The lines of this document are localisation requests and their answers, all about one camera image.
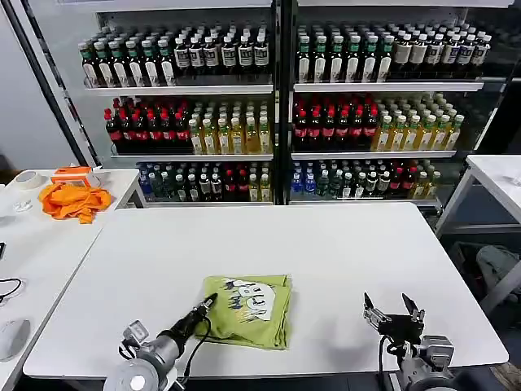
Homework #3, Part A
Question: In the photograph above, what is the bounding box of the black thin cable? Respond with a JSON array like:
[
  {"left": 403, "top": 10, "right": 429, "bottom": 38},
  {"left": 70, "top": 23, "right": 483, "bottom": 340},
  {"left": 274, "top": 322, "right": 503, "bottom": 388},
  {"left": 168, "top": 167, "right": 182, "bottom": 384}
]
[{"left": 0, "top": 277, "right": 22, "bottom": 305}]

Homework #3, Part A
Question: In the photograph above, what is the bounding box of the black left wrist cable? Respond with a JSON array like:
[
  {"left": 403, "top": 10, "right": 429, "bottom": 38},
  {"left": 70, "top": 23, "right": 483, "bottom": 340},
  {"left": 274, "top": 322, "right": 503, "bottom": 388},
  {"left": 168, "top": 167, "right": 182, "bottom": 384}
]
[{"left": 180, "top": 318, "right": 213, "bottom": 384}]

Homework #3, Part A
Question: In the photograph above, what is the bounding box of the white side table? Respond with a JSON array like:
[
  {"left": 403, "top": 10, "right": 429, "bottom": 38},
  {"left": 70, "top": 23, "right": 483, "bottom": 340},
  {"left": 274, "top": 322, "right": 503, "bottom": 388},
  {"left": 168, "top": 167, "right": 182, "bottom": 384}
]
[{"left": 433, "top": 153, "right": 521, "bottom": 239}]

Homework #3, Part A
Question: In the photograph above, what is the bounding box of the orange cloth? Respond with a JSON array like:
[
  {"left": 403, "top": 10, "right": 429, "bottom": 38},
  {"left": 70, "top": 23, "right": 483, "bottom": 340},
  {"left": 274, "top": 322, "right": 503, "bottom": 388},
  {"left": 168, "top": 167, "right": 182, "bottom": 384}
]
[{"left": 37, "top": 182, "right": 112, "bottom": 226}]

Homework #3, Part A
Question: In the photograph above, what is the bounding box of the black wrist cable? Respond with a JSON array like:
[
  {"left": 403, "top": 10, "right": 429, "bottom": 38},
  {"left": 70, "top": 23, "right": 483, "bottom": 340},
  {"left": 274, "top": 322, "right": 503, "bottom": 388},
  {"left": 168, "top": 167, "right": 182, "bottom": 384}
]
[
  {"left": 377, "top": 333, "right": 404, "bottom": 391},
  {"left": 180, "top": 318, "right": 213, "bottom": 384}
]

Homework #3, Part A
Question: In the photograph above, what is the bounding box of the black vertical rack post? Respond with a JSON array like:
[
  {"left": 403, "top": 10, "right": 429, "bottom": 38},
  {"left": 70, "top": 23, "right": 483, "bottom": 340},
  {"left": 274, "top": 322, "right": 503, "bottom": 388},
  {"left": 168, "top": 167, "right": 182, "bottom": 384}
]
[{"left": 274, "top": 0, "right": 295, "bottom": 205}]

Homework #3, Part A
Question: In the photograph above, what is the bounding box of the shelf rack with bottles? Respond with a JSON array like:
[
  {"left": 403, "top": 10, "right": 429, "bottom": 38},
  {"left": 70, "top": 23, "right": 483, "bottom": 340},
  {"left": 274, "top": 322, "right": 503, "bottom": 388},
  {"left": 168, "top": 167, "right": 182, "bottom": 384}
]
[
  {"left": 77, "top": 11, "right": 275, "bottom": 207},
  {"left": 291, "top": 11, "right": 493, "bottom": 209}
]

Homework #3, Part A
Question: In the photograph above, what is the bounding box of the grey computer mouse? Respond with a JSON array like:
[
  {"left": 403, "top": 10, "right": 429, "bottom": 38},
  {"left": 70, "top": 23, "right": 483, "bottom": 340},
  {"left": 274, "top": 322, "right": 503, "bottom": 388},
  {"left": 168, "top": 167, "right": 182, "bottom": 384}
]
[{"left": 0, "top": 319, "right": 32, "bottom": 362}]

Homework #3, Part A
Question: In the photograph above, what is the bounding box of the person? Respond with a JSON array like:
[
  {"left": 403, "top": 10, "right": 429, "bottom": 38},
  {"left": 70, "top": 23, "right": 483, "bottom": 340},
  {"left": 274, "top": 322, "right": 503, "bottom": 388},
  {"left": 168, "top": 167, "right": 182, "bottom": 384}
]
[{"left": 475, "top": 244, "right": 521, "bottom": 305}]

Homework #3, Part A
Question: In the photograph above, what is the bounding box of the black slanted pole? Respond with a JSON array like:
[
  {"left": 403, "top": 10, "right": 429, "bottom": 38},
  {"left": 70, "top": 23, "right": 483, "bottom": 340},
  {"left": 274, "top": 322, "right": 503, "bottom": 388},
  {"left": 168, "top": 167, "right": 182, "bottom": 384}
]
[{"left": 0, "top": 0, "right": 102, "bottom": 169}]

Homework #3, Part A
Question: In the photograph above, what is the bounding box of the white tape roll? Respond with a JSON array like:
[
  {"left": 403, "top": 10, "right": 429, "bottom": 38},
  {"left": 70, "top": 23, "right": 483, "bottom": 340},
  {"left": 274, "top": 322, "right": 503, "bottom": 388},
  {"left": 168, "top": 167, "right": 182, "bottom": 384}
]
[{"left": 14, "top": 169, "right": 42, "bottom": 190}]

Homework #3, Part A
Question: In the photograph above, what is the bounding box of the light green shirt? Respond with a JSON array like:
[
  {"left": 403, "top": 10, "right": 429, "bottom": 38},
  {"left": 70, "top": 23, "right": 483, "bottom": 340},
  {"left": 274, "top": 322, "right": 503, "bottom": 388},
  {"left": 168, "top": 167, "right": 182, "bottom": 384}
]
[{"left": 194, "top": 274, "right": 295, "bottom": 351}]

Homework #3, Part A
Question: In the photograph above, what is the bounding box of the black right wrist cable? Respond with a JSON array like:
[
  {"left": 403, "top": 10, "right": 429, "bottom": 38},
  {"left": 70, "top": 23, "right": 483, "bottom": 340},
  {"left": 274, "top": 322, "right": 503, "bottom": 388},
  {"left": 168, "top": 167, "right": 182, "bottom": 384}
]
[{"left": 377, "top": 333, "right": 404, "bottom": 391}]

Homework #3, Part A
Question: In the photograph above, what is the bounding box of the orange and white box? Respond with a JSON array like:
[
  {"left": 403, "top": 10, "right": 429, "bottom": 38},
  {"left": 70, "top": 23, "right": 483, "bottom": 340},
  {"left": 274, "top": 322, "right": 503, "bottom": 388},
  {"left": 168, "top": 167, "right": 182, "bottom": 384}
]
[{"left": 50, "top": 166, "right": 103, "bottom": 189}]

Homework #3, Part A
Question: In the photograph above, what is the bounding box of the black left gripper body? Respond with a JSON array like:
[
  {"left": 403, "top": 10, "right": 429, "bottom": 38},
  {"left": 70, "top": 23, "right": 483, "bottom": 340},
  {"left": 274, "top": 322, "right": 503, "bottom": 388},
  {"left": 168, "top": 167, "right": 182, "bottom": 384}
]
[{"left": 169, "top": 307, "right": 208, "bottom": 339}]

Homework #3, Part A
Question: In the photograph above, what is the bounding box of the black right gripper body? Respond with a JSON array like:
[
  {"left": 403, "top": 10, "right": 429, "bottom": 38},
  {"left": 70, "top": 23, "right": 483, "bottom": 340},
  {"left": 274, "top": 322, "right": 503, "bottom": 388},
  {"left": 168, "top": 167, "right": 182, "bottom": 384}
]
[{"left": 377, "top": 312, "right": 423, "bottom": 344}]

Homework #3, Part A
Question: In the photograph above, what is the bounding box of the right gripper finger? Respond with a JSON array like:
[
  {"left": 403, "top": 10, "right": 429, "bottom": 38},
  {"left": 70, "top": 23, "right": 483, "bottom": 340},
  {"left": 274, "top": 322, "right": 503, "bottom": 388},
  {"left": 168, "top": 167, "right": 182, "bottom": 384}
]
[
  {"left": 362, "top": 292, "right": 387, "bottom": 327},
  {"left": 401, "top": 292, "right": 426, "bottom": 323}
]

